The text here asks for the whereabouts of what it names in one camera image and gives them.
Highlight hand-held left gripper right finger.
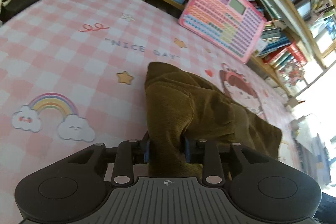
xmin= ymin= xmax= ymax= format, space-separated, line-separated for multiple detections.
xmin=183 ymin=135 xmax=269 ymax=186

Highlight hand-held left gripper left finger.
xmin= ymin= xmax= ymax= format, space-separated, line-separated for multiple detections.
xmin=67 ymin=131 xmax=151 ymax=186

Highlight brown corduroy pants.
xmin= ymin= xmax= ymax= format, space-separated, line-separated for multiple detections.
xmin=144 ymin=62 xmax=282 ymax=179

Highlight pink checkered desk mat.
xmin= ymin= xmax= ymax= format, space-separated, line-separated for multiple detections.
xmin=0 ymin=0 xmax=310 ymax=188

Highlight colourful flower ornament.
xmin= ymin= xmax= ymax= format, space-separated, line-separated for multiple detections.
xmin=278 ymin=63 xmax=308 ymax=94

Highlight pink toy keyboard tablet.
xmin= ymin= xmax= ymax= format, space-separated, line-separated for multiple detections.
xmin=178 ymin=0 xmax=268 ymax=64

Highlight row of colourful books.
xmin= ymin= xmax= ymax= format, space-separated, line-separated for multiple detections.
xmin=259 ymin=22 xmax=292 ymax=57

